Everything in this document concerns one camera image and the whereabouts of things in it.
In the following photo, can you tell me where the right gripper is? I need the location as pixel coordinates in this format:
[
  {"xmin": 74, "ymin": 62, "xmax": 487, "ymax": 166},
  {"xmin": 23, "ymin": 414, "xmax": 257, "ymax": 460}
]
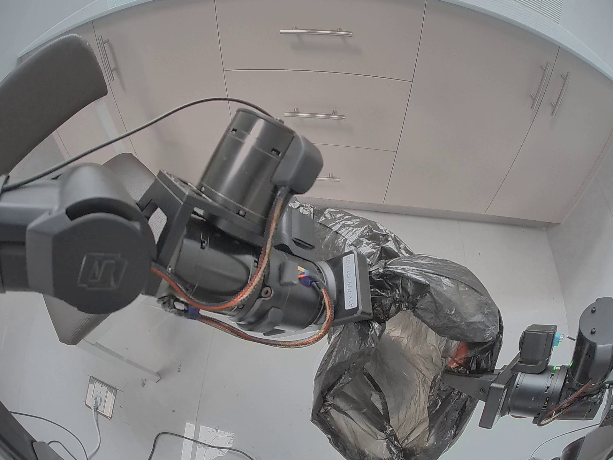
[{"xmin": 443, "ymin": 367, "xmax": 573, "ymax": 429}]

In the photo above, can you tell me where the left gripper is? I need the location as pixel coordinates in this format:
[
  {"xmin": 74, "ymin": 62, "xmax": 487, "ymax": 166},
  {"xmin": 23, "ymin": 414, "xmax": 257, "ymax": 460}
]
[{"xmin": 177, "ymin": 221, "xmax": 375, "ymax": 335}]

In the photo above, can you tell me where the black plastic bag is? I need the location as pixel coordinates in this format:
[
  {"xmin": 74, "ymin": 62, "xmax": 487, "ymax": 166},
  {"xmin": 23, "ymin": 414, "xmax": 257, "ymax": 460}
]
[{"xmin": 287, "ymin": 198, "xmax": 504, "ymax": 460}]

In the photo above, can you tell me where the grey padded white-legged chair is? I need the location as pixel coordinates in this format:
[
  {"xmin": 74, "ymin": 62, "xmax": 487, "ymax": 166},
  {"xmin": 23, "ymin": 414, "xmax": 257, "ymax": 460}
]
[{"xmin": 0, "ymin": 34, "xmax": 163, "ymax": 383}]

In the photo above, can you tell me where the beige cabinet with drawers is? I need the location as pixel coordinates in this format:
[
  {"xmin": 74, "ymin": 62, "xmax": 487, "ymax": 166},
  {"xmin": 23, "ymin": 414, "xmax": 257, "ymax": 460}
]
[{"xmin": 18, "ymin": 0, "xmax": 613, "ymax": 225}]

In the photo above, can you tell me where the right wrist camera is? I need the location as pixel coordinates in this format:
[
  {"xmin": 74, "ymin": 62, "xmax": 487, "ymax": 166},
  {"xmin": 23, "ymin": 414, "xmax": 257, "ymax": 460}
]
[{"xmin": 498, "ymin": 324, "xmax": 560, "ymax": 382}]

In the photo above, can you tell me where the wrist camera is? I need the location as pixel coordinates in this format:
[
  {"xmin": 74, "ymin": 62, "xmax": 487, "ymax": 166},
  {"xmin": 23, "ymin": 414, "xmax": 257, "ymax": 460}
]
[
  {"xmin": 498, "ymin": 324, "xmax": 560, "ymax": 382},
  {"xmin": 280, "ymin": 202, "xmax": 319, "ymax": 257}
]

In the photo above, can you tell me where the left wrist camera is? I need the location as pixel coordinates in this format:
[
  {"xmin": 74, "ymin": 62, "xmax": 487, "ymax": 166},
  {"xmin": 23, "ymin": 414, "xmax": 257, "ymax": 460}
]
[{"xmin": 280, "ymin": 202, "xmax": 319, "ymax": 257}]

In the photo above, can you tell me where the black cable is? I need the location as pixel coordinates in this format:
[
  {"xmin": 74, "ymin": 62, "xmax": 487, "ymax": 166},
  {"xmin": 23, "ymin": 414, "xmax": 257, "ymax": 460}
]
[
  {"xmin": 0, "ymin": 97, "xmax": 285, "ymax": 193},
  {"xmin": 152, "ymin": 431, "xmax": 255, "ymax": 460}
]

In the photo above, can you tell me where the white cable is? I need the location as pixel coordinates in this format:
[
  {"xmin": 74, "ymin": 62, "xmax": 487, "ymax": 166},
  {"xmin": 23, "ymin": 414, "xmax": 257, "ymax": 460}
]
[{"xmin": 88, "ymin": 396, "xmax": 104, "ymax": 454}]

